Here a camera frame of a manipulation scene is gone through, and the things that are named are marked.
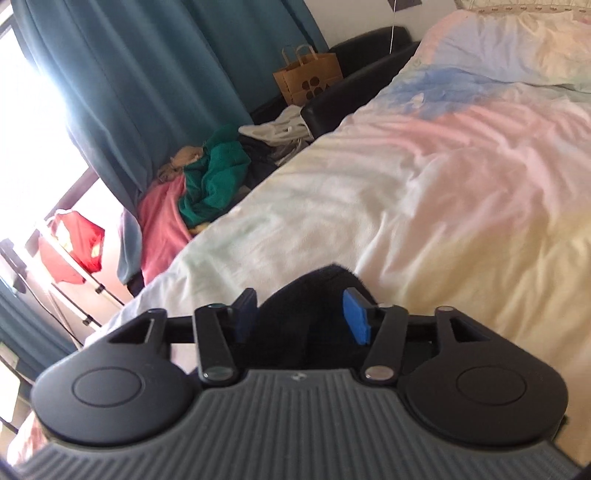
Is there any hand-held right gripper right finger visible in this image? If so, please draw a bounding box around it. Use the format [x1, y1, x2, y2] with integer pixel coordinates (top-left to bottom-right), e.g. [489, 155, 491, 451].
[342, 287, 491, 382]

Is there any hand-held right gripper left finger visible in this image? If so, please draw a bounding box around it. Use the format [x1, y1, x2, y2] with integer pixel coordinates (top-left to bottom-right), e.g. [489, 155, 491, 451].
[107, 288, 257, 385]

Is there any black garment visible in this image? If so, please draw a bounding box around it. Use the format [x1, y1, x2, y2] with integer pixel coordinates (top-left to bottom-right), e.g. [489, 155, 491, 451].
[233, 263, 433, 371]

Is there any pink garment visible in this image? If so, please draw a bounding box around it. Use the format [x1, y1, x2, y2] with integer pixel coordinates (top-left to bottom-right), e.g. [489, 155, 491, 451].
[137, 176, 194, 285]

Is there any pastel tie-dye bed duvet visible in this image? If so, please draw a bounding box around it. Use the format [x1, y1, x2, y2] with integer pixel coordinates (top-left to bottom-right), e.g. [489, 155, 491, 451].
[84, 10, 591, 435]

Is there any green garment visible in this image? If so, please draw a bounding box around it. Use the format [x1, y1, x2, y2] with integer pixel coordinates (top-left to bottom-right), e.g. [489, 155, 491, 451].
[178, 126, 253, 228]

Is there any dark garment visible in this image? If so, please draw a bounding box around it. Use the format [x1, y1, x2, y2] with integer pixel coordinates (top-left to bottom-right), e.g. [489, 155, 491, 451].
[240, 137, 309, 190]

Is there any tan garment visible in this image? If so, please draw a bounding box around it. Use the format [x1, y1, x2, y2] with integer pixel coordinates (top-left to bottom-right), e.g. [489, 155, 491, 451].
[157, 146, 206, 184]

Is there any metal drying rack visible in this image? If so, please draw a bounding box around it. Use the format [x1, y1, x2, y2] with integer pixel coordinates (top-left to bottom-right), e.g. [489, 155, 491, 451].
[36, 220, 126, 329]

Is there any red shirt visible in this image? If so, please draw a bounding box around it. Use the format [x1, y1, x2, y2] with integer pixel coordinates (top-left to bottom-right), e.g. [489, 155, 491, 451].
[38, 209, 106, 284]

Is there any white garment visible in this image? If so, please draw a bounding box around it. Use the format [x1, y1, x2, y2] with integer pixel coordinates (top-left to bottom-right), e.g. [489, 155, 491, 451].
[238, 105, 312, 148]

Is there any black leather sofa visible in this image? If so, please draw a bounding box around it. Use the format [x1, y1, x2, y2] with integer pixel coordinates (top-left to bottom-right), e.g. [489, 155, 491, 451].
[249, 26, 422, 139]

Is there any brown paper bag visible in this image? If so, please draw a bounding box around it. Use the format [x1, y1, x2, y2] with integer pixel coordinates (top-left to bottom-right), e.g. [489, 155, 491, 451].
[272, 44, 344, 107]

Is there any teal curtain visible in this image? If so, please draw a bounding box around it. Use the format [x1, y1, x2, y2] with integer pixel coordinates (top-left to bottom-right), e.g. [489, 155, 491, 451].
[10, 0, 329, 217]

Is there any pastel pillow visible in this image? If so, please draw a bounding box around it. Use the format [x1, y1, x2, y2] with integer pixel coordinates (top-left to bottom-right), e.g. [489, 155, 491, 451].
[416, 0, 591, 93]

